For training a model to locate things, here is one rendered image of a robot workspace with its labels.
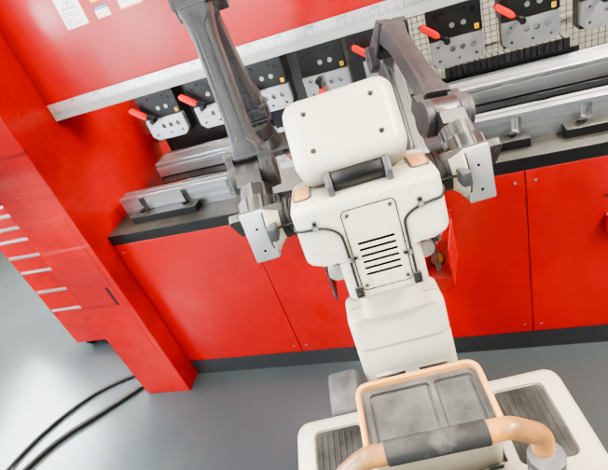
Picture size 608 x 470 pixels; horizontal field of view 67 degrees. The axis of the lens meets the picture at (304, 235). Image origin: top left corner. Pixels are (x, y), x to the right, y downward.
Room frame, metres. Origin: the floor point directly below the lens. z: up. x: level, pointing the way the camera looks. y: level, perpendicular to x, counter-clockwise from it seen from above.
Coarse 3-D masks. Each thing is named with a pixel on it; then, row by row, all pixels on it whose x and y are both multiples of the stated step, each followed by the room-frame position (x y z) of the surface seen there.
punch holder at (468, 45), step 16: (432, 16) 1.37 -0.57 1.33; (448, 16) 1.35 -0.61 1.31; (464, 16) 1.34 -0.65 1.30; (480, 16) 1.32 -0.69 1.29; (448, 32) 1.35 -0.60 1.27; (464, 32) 1.34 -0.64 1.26; (480, 32) 1.32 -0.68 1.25; (432, 48) 1.37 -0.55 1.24; (448, 48) 1.35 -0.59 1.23; (464, 48) 1.34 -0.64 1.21; (480, 48) 1.32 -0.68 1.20; (448, 64) 1.35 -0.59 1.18
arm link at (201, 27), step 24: (168, 0) 0.98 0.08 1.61; (192, 0) 0.97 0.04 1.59; (192, 24) 0.97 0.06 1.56; (216, 48) 0.97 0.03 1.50; (216, 72) 0.96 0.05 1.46; (216, 96) 0.96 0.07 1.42; (240, 96) 0.99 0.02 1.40; (240, 120) 0.95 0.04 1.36; (240, 144) 0.95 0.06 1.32; (264, 144) 0.95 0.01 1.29; (264, 168) 0.92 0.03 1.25; (240, 192) 0.94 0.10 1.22
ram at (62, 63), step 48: (0, 0) 1.82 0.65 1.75; (48, 0) 1.77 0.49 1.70; (144, 0) 1.66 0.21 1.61; (240, 0) 1.55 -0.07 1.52; (288, 0) 1.50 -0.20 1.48; (336, 0) 1.46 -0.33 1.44; (384, 0) 1.41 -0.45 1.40; (432, 0) 1.37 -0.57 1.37; (48, 48) 1.80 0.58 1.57; (96, 48) 1.74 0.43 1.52; (144, 48) 1.68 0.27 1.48; (192, 48) 1.63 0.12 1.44; (288, 48) 1.52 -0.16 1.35; (48, 96) 1.84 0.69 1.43
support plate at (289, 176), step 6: (282, 156) 1.59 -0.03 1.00; (288, 168) 1.46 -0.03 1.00; (294, 168) 1.45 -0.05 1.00; (282, 174) 1.43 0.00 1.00; (288, 174) 1.41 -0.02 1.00; (294, 174) 1.40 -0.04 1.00; (282, 180) 1.39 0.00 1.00; (288, 180) 1.37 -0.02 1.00; (294, 180) 1.36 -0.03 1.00; (300, 180) 1.34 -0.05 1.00; (276, 186) 1.37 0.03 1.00; (282, 186) 1.35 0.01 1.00; (288, 186) 1.33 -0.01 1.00; (294, 186) 1.32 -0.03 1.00; (276, 192) 1.34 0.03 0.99
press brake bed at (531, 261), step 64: (448, 192) 1.28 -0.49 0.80; (512, 192) 1.21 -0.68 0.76; (576, 192) 1.14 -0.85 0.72; (128, 256) 1.73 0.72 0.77; (192, 256) 1.63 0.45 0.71; (512, 256) 1.21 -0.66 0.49; (576, 256) 1.14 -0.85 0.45; (192, 320) 1.69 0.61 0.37; (256, 320) 1.59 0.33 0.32; (320, 320) 1.49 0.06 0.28; (512, 320) 1.22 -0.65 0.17; (576, 320) 1.14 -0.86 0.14
